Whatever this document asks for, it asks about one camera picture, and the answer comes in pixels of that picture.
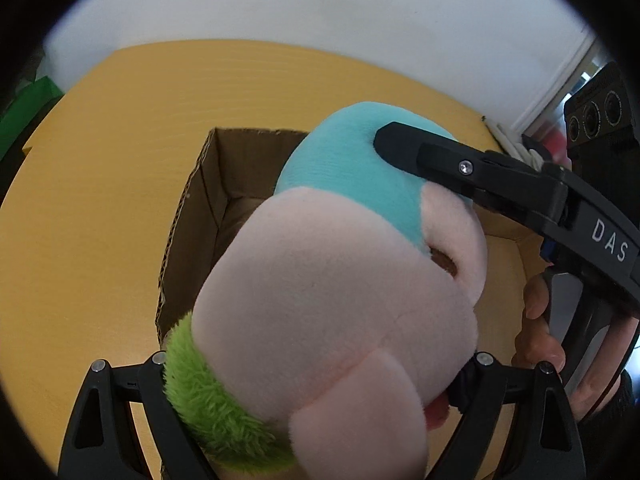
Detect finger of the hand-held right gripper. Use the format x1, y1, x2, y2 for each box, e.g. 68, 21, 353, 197
372, 121, 573, 238

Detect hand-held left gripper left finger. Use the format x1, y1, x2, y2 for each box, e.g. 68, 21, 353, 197
59, 351, 216, 480

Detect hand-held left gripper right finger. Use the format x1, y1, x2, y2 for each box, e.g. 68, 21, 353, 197
425, 351, 586, 480

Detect brown cardboard box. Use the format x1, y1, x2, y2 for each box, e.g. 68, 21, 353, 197
155, 127, 531, 480

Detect pink pig plush toy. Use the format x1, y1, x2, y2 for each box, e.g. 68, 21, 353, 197
162, 101, 488, 480

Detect person's right forearm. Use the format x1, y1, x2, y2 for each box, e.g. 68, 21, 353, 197
575, 370, 640, 461

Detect person's right hand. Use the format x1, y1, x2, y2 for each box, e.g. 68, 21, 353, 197
512, 270, 640, 421

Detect white plastic pipes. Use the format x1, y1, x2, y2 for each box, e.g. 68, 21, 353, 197
492, 122, 548, 171

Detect green planter box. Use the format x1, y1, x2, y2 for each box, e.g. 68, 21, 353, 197
0, 76, 66, 161

